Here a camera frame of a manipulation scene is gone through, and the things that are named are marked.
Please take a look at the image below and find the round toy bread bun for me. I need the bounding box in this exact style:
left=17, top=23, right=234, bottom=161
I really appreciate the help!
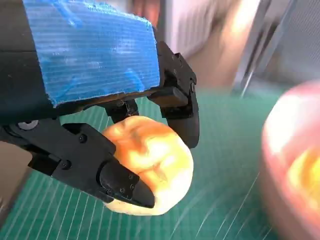
left=102, top=115, right=195, bottom=216

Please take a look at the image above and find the green cutting mat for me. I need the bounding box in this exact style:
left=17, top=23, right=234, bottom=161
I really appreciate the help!
left=0, top=87, right=320, bottom=240

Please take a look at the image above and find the orange toy bread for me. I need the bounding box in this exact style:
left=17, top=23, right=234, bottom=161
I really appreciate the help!
left=287, top=147, right=320, bottom=208

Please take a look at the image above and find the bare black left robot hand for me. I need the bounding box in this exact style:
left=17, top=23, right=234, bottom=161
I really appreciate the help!
left=0, top=0, right=201, bottom=210

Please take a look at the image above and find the person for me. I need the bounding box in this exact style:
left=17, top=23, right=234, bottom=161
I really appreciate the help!
left=131, top=0, right=226, bottom=60

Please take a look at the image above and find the pink bowl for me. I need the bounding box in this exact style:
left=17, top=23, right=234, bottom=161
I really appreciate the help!
left=258, top=79, right=320, bottom=240

